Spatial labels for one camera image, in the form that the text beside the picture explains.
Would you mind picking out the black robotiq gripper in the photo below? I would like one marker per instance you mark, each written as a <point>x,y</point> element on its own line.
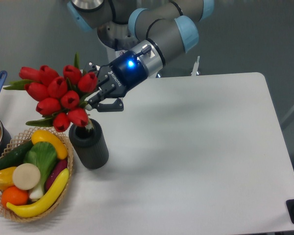
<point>115,80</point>

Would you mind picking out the red tulip bouquet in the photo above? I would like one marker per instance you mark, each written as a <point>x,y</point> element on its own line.
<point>60,97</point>

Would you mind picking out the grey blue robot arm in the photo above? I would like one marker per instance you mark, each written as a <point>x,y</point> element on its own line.
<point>97,14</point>

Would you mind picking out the dark grey ribbed vase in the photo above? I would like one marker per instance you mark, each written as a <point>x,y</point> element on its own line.
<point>89,145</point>

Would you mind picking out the yellow squash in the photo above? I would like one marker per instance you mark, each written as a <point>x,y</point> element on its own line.
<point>47,136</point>

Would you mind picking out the purple eggplant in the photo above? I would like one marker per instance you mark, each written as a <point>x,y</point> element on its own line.
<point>61,165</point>

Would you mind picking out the woven wicker basket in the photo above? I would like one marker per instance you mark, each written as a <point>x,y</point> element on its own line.
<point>22,138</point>

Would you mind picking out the green bok choy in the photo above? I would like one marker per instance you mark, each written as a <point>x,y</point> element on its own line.
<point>43,155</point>

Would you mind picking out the green cucumber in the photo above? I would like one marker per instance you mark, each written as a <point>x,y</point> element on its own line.
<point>16,156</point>

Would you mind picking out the beige round disc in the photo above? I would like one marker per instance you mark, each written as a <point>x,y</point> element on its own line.
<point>26,176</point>

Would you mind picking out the yellow banana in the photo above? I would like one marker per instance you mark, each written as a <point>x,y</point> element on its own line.
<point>44,203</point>

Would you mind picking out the yellow bell pepper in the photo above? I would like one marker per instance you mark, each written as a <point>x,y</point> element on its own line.
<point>6,178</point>

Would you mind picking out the orange fruit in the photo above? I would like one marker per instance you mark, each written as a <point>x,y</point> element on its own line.
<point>14,196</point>

